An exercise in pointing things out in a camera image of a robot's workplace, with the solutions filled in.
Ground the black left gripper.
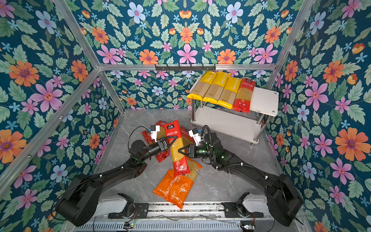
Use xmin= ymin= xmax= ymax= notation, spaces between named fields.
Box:
xmin=139 ymin=135 xmax=176 ymax=163

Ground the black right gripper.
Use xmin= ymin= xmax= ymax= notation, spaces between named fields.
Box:
xmin=178 ymin=144 xmax=216 ymax=160

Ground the red spaghetti bag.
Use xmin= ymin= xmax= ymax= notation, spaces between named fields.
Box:
xmin=164 ymin=120 xmax=191 ymax=178
xmin=232 ymin=78 xmax=256 ymax=113
xmin=141 ymin=131 xmax=170 ymax=163

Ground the yellow spaghetti bag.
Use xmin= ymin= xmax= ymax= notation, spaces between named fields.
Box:
xmin=217 ymin=77 xmax=242 ymax=109
xmin=187 ymin=71 xmax=218 ymax=101
xmin=203 ymin=72 xmax=231 ymax=104

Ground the red spaghetti bag front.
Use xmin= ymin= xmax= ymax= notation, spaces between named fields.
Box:
xmin=232 ymin=78 xmax=256 ymax=113

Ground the red fusilli pasta bag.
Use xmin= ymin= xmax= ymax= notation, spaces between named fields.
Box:
xmin=156 ymin=120 xmax=166 ymax=139

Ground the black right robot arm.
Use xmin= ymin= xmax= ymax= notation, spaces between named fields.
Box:
xmin=177 ymin=125 xmax=303 ymax=227

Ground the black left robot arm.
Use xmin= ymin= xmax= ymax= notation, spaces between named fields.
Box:
xmin=55 ymin=136 xmax=176 ymax=226

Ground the orange macaroni pasta bag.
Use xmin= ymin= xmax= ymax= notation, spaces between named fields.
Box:
xmin=153 ymin=158 xmax=203 ymax=209

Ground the white two-tier shelf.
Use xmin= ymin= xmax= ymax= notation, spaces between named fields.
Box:
xmin=191 ymin=88 xmax=279 ymax=145

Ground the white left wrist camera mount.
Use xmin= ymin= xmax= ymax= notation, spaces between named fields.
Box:
xmin=150 ymin=125 xmax=160 ymax=143

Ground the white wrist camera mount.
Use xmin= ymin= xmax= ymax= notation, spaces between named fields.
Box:
xmin=188 ymin=128 xmax=202 ymax=147
xmin=150 ymin=125 xmax=160 ymax=143

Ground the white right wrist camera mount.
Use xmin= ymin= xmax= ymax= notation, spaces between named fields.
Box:
xmin=188 ymin=128 xmax=202 ymax=147

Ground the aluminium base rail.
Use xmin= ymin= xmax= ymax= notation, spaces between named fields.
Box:
xmin=59 ymin=200 xmax=312 ymax=232

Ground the black hook rail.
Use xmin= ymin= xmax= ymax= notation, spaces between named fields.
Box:
xmin=155 ymin=64 xmax=216 ymax=72

